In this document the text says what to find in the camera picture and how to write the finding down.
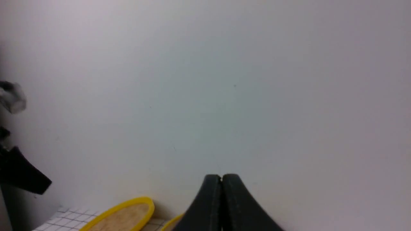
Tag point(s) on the yellow rimmed bamboo steamer lid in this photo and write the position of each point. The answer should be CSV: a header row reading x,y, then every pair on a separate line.
x,y
131,215

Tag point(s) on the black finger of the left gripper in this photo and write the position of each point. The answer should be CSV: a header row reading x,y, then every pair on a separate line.
x,y
17,171

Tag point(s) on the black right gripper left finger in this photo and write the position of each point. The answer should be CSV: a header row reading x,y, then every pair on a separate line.
x,y
204,212

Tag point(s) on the yellow rimmed bamboo steamer basket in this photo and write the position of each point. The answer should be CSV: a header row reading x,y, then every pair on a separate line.
x,y
171,224

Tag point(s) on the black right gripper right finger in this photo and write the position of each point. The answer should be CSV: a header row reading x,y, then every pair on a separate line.
x,y
240,211

